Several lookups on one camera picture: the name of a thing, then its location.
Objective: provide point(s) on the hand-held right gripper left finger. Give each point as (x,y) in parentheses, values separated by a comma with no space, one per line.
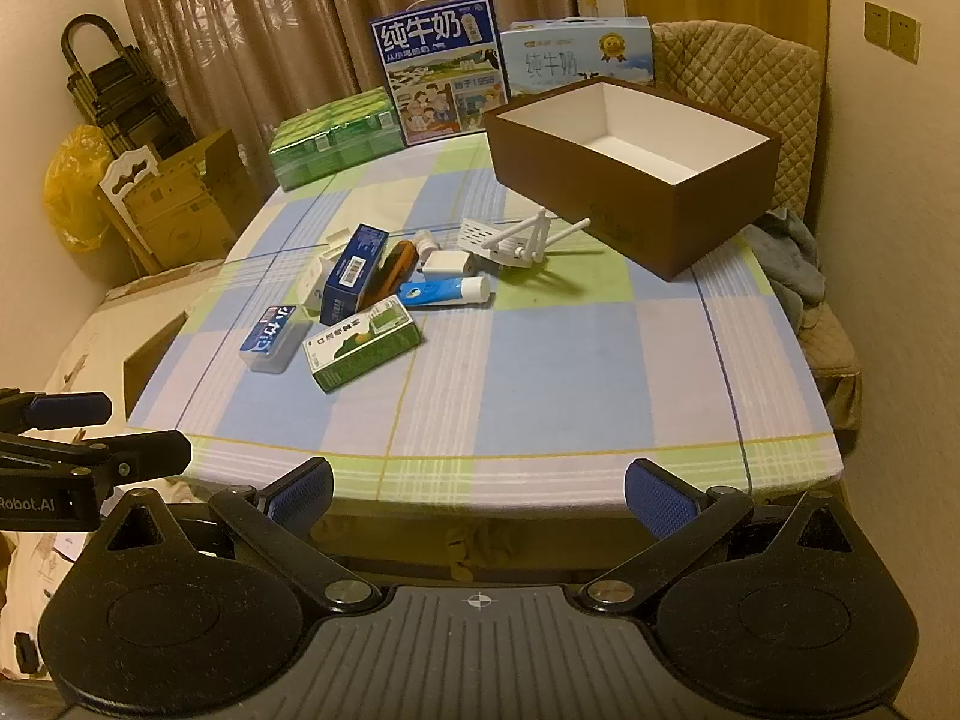
(300,499)

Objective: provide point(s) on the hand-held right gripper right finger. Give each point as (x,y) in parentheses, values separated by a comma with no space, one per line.
(660,499)

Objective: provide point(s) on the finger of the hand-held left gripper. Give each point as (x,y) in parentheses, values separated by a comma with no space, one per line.
(135,450)
(67,409)

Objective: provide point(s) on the blue and white case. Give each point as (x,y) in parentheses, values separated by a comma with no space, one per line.
(271,337)

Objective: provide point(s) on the green and white box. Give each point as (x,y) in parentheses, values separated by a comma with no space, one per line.
(360,345)

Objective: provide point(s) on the dark blue box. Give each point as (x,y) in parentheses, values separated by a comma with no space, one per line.
(352,270)

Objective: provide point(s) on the orange utility knife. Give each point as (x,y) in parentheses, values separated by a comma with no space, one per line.
(396,266)

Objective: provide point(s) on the blue cream tube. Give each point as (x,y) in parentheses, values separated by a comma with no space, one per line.
(442,291)

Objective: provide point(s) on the white charger adapter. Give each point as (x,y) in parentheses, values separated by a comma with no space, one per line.
(450,263)

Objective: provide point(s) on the brown cardboard box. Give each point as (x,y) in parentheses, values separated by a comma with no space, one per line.
(600,187)

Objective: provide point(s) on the white router with antennas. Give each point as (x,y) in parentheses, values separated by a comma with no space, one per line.
(480,236)

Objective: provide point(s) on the yellow plastic bag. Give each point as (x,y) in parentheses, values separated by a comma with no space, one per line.
(67,195)

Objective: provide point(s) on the small white box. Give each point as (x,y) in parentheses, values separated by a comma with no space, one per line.
(313,277)

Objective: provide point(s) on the large cardboard box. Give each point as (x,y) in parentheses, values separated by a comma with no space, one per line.
(187,210)

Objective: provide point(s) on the white carved chair back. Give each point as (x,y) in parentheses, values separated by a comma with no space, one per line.
(131,172)

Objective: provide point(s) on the grey cloth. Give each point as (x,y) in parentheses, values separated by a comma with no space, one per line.
(795,255)

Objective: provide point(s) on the black folding trolley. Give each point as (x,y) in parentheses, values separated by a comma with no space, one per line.
(127,90)

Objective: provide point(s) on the green wrapped drink pack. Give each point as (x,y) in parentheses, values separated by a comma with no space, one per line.
(330,135)

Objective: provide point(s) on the quilted beige chair cover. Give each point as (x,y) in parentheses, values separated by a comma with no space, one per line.
(787,90)

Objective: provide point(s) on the brown patterned curtain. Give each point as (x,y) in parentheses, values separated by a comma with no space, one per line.
(262,15)

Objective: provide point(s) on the dark blue milk carton case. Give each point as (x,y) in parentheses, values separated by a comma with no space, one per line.
(435,75)

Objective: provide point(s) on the light blue milk carton case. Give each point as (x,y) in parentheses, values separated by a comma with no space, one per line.
(555,56)

